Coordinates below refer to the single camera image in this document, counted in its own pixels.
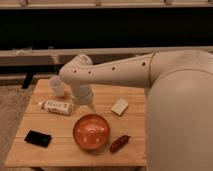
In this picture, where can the translucent plastic cup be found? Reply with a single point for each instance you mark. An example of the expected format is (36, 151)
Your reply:
(57, 86)

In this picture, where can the white plastic bottle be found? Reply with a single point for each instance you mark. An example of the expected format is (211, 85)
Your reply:
(56, 107)

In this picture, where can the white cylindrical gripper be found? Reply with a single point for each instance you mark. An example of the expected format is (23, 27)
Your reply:
(82, 95)

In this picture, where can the black rectangular pouch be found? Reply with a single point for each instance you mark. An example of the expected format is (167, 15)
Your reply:
(37, 138)

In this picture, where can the orange bowl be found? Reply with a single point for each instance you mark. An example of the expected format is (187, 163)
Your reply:
(91, 132)

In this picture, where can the white sponge block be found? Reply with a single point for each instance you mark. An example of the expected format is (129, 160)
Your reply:
(119, 107)

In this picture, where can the long wooden bench rail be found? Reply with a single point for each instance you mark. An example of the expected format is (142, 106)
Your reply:
(26, 57)

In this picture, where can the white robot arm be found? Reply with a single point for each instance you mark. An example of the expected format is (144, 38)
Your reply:
(179, 106)

